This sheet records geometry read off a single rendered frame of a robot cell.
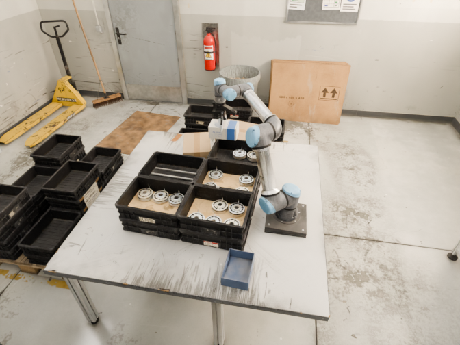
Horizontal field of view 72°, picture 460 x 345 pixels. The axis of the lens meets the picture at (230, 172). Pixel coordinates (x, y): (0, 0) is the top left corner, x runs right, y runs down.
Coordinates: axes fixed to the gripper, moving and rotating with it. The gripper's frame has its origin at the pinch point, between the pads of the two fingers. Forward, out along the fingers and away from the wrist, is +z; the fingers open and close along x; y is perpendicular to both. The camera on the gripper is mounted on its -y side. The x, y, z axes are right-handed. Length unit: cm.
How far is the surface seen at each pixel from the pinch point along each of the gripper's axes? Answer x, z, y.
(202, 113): -156, 72, 60
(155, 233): 73, 37, 30
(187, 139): -18.6, 24.7, 35.2
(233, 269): 88, 41, -22
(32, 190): 15, 72, 174
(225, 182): 27.4, 28.0, -5.8
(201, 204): 52, 28, 5
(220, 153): -7.1, 28.1, 5.2
